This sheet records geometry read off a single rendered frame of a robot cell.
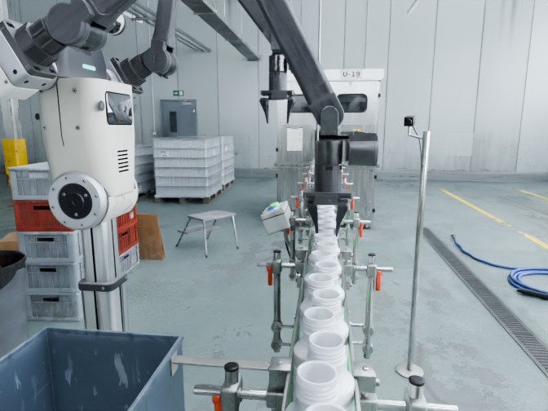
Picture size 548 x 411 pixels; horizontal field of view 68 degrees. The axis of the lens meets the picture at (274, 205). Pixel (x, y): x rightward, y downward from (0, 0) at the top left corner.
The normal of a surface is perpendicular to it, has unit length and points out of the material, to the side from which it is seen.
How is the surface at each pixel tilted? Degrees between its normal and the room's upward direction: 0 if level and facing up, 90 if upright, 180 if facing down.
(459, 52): 90
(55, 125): 90
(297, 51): 92
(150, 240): 100
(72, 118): 90
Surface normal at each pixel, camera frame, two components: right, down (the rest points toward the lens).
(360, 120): -0.12, 0.18
